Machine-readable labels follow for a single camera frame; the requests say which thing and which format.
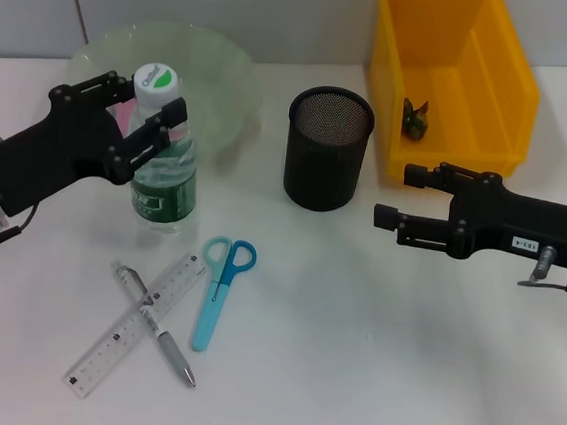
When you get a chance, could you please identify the green plastic wrapper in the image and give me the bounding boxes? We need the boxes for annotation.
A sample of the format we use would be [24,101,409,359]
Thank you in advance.
[399,96,432,142]

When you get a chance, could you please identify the grey clear ballpoint pen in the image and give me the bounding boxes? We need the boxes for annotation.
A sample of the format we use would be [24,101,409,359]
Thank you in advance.
[100,258,208,390]

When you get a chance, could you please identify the blue scissors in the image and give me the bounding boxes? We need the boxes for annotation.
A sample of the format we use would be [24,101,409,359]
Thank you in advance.
[191,234,260,357]

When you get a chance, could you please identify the clear green-label water bottle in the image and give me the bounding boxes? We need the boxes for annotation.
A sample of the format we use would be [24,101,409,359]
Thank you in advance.
[119,60,212,238]

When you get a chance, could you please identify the black mesh pen cup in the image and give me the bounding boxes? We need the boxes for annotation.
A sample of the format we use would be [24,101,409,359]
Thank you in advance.
[278,83,379,216]

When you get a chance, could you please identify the translucent green fruit bowl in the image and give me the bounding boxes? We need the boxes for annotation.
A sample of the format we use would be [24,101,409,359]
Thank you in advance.
[57,10,272,171]

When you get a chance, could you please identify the silver right gripper connector post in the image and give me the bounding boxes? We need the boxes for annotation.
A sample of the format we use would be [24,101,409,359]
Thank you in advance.
[530,243,559,285]

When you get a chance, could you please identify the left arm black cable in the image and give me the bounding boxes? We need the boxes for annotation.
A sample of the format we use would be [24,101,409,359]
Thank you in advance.
[0,197,42,255]

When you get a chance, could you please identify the yellow plastic bin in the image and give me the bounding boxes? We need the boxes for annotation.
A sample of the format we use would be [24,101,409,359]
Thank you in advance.
[357,0,551,192]

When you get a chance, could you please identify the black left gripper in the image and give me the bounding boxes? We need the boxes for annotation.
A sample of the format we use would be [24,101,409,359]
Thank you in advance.
[0,59,193,236]

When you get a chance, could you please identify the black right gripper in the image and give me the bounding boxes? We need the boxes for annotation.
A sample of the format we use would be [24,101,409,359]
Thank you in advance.
[369,155,567,271]

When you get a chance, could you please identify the clear plastic ruler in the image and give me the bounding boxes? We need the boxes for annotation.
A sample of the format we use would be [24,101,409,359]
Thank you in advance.
[61,240,210,411]

